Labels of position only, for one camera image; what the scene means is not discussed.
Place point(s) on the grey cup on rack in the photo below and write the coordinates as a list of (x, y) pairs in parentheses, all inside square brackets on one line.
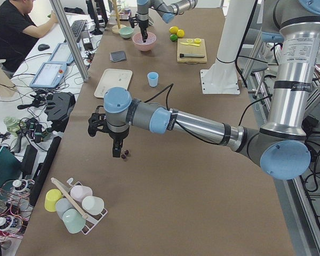
[(61, 206)]

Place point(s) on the steel muddler black tip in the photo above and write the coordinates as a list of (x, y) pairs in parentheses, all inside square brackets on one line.
[(186, 55)]

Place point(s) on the green lime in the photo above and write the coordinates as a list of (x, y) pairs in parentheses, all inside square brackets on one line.
[(173, 37)]

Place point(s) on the white wire cup rack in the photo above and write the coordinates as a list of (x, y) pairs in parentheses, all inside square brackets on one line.
[(91, 220)]

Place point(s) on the aluminium frame post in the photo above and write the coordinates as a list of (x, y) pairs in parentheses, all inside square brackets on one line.
[(68, 34)]

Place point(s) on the person in black shirt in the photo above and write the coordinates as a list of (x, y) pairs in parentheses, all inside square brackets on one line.
[(18, 33)]

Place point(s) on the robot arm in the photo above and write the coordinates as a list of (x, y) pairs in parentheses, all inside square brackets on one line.
[(166, 12), (207, 106)]

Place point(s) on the grey folded cloth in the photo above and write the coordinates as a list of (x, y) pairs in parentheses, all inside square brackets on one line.
[(117, 56)]

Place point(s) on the white cup on rack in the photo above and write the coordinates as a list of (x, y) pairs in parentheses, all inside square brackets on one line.
[(93, 205)]

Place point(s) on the cream rabbit tray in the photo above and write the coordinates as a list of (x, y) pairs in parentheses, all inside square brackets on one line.
[(112, 78)]

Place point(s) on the mint cup on rack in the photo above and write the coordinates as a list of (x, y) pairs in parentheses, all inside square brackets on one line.
[(73, 221)]

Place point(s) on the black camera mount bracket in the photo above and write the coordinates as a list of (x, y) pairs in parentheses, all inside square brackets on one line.
[(133, 21)]

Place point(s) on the pink cup on rack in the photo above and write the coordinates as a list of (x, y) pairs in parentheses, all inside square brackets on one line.
[(79, 192)]

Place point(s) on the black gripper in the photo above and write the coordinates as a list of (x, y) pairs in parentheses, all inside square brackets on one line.
[(142, 25), (117, 136)]

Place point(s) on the wooden cutting board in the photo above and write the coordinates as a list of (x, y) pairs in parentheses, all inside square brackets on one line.
[(191, 50)]

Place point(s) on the yellow cup on rack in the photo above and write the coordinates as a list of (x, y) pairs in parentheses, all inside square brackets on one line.
[(51, 198)]

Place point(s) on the black keyboard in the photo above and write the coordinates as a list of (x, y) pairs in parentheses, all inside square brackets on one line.
[(77, 27)]

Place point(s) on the wooden glass stand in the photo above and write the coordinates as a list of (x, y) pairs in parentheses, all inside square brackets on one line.
[(116, 28)]

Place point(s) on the yellow plastic knife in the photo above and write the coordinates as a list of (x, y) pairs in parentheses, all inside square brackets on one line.
[(190, 44)]

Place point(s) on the mint green bowl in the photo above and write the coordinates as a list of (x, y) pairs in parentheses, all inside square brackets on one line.
[(126, 32)]

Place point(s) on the yellow lemon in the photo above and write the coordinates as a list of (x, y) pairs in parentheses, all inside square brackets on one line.
[(180, 33), (173, 30)]

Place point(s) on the blue teach pendant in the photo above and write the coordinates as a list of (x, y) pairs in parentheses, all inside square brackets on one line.
[(62, 53), (49, 75)]

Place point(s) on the pink bowl of ice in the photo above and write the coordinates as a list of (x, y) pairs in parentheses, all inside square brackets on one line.
[(148, 45)]

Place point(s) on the light blue plastic cup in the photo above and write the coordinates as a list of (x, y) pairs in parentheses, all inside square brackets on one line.
[(153, 79)]

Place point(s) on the dark red cherries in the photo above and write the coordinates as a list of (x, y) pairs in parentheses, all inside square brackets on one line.
[(125, 154)]

